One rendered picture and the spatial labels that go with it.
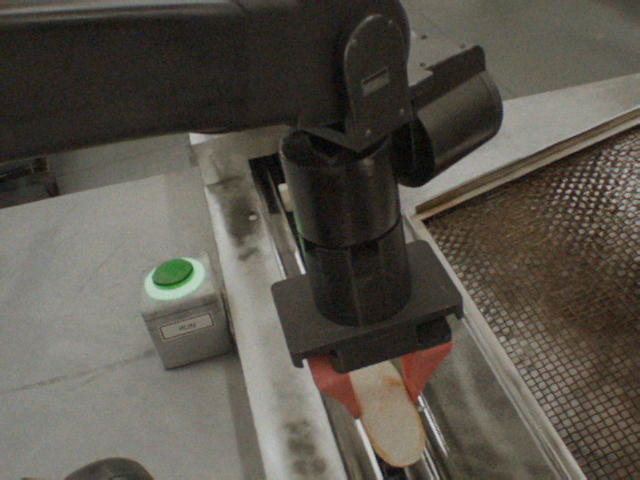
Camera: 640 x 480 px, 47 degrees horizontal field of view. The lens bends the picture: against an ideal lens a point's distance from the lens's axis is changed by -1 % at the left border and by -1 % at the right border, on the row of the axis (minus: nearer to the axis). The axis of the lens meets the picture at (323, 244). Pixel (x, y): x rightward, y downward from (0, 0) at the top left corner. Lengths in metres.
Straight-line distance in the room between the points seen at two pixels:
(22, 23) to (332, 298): 0.22
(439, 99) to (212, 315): 0.36
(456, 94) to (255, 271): 0.38
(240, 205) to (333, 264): 0.46
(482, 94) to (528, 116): 0.60
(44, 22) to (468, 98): 0.23
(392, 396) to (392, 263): 0.13
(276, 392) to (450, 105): 0.30
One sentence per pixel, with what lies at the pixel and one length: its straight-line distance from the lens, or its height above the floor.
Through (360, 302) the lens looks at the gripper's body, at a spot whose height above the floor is 1.04.
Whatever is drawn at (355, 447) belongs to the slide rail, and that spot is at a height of 0.85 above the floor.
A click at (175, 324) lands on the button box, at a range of 0.68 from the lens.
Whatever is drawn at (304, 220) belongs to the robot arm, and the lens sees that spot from 0.38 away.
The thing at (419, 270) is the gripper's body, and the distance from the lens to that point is 0.44.
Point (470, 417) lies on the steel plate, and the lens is 0.62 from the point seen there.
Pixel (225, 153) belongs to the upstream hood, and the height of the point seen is 0.90.
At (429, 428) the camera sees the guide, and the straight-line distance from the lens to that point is 0.56.
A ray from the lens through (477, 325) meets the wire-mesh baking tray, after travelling 0.59.
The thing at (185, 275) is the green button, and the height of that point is 0.91.
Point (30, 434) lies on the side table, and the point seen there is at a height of 0.82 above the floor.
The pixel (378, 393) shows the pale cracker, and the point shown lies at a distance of 0.50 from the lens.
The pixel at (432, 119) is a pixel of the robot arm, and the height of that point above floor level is 1.12.
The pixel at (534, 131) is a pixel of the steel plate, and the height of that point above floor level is 0.82.
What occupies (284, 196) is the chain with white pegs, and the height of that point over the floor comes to 0.86.
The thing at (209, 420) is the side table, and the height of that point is 0.82.
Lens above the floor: 1.30
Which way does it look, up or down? 36 degrees down
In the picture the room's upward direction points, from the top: 12 degrees counter-clockwise
